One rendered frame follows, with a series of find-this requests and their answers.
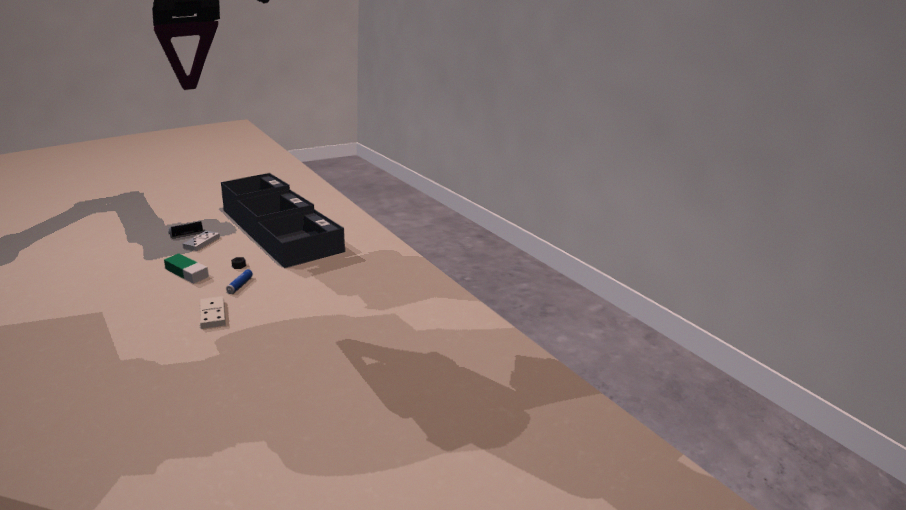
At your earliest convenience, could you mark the white domino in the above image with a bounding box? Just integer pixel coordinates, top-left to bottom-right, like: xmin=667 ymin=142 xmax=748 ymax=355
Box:
xmin=200 ymin=296 xmax=226 ymax=329
xmin=183 ymin=231 xmax=220 ymax=251

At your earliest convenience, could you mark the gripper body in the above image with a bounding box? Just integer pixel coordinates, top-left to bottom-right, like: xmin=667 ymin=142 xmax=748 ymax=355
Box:
xmin=152 ymin=0 xmax=220 ymax=25

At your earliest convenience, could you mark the green and white eraser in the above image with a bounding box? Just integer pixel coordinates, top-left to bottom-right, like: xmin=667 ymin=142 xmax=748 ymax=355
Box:
xmin=164 ymin=253 xmax=209 ymax=284

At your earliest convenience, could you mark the black rack of bins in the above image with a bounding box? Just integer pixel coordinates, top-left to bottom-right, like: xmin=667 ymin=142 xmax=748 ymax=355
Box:
xmin=221 ymin=173 xmax=345 ymax=268

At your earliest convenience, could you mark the blue battery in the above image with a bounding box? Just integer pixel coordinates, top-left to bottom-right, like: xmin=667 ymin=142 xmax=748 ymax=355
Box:
xmin=226 ymin=269 xmax=253 ymax=294

